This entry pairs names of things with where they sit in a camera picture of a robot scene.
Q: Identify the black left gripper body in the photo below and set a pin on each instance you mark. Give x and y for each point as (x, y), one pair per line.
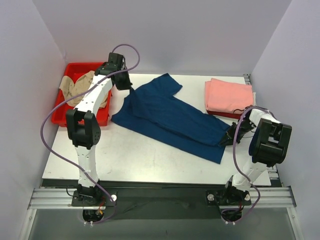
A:
(123, 81)

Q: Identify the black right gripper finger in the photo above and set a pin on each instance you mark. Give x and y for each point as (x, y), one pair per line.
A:
(224, 143)
(230, 133)

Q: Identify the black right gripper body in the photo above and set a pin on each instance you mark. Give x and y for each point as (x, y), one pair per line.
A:
(233, 132)

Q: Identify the blue t-shirt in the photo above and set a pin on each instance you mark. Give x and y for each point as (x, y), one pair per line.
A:
(153, 111)

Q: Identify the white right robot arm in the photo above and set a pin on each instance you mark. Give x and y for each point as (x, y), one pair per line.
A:
(268, 147)

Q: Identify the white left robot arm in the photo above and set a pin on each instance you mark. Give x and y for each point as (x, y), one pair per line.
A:
(83, 128)

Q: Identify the folded red t-shirt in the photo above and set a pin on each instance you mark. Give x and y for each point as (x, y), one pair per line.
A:
(225, 114)

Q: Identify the folded pink t-shirt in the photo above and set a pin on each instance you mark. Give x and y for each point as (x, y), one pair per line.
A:
(227, 97)

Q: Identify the beige t-shirt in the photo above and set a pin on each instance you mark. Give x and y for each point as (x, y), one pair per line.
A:
(83, 83)

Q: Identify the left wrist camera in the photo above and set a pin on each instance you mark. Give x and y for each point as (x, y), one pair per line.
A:
(117, 59)

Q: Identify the aluminium frame rail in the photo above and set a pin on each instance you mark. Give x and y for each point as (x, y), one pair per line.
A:
(124, 155)

